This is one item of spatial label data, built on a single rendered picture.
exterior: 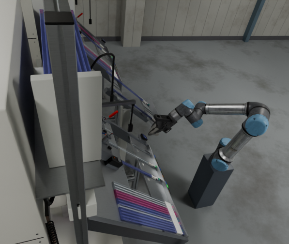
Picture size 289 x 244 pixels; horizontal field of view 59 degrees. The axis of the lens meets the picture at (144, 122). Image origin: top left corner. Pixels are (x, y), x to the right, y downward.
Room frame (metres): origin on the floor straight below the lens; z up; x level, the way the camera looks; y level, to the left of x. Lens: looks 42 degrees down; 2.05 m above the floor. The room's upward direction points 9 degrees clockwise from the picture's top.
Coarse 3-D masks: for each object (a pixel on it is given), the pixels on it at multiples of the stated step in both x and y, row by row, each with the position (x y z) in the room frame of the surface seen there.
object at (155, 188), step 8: (136, 144) 1.13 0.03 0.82; (136, 152) 1.03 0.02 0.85; (144, 152) 1.11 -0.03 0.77; (144, 168) 0.94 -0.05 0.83; (152, 168) 1.01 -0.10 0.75; (144, 176) 0.87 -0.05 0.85; (152, 184) 0.85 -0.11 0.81; (160, 184) 0.91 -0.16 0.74; (152, 192) 0.78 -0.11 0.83; (160, 192) 0.83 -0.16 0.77; (168, 200) 0.82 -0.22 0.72; (168, 232) 0.58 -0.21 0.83
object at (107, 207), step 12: (108, 132) 1.01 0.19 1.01; (120, 156) 0.87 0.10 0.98; (108, 168) 0.72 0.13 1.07; (120, 168) 0.78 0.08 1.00; (108, 180) 0.64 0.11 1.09; (120, 180) 0.70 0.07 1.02; (96, 192) 0.54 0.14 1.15; (108, 192) 0.58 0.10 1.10; (108, 204) 0.52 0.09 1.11; (108, 216) 0.46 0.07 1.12; (120, 216) 0.49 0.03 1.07
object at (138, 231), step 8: (96, 216) 0.42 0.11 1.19; (88, 224) 0.39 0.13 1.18; (96, 224) 0.40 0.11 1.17; (104, 224) 0.42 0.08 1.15; (112, 224) 0.43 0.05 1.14; (120, 224) 0.45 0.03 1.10; (128, 224) 0.47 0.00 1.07; (104, 232) 0.42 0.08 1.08; (112, 232) 0.43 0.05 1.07; (120, 232) 0.44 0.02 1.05; (128, 232) 0.46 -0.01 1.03; (136, 232) 0.47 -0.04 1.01; (144, 232) 0.49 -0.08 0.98; (152, 232) 0.51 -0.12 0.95; (160, 232) 0.53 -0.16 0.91; (152, 240) 0.51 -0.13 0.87; (160, 240) 0.53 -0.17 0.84; (168, 240) 0.55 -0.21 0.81; (176, 240) 0.57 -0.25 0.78; (184, 240) 0.59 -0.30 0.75
